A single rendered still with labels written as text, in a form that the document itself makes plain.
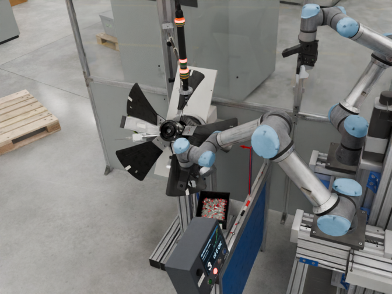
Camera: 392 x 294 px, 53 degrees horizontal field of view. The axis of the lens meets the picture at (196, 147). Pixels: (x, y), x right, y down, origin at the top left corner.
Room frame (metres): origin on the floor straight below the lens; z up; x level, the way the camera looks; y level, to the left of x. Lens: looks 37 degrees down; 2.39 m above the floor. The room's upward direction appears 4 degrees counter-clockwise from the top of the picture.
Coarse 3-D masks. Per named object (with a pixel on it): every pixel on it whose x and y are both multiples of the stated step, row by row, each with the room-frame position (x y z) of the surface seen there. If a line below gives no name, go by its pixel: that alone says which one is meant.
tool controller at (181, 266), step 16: (192, 224) 1.06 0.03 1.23; (208, 224) 1.03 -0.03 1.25; (192, 240) 0.97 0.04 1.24; (208, 240) 0.96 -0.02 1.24; (224, 240) 1.03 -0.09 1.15; (176, 256) 0.91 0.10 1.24; (192, 256) 0.89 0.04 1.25; (208, 256) 0.92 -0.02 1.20; (224, 256) 1.00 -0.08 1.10; (176, 272) 0.85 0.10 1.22; (192, 272) 0.83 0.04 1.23; (176, 288) 0.85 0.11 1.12; (192, 288) 0.82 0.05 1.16; (208, 288) 0.85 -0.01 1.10
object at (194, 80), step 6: (192, 72) 1.94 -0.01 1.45; (198, 72) 1.91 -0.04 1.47; (192, 78) 1.91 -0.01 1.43; (198, 78) 1.88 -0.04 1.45; (180, 84) 1.99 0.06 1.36; (192, 84) 1.88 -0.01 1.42; (198, 84) 1.85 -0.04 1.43; (192, 90) 1.84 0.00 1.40; (180, 96) 1.92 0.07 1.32; (180, 102) 1.88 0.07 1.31; (180, 108) 1.83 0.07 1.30
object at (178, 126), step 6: (168, 120) 1.77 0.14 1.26; (162, 126) 1.77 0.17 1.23; (168, 126) 1.76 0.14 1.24; (174, 126) 1.75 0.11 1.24; (180, 126) 1.76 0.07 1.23; (162, 132) 1.75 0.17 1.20; (168, 132) 1.74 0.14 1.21; (174, 132) 1.73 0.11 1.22; (180, 132) 1.73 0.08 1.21; (162, 138) 1.72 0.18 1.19; (168, 138) 1.72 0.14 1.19; (174, 138) 1.70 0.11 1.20; (186, 138) 1.77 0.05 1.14
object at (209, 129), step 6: (228, 120) 1.77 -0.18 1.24; (234, 120) 1.76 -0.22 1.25; (198, 126) 1.77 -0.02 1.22; (204, 126) 1.77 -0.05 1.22; (210, 126) 1.76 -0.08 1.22; (216, 126) 1.75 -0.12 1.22; (222, 126) 1.74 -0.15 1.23; (228, 126) 1.73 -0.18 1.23; (234, 126) 1.71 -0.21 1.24; (198, 132) 1.72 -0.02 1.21; (204, 132) 1.71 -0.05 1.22; (210, 132) 1.70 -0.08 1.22; (198, 138) 1.67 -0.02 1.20; (204, 138) 1.67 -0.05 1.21; (228, 150) 1.58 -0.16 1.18
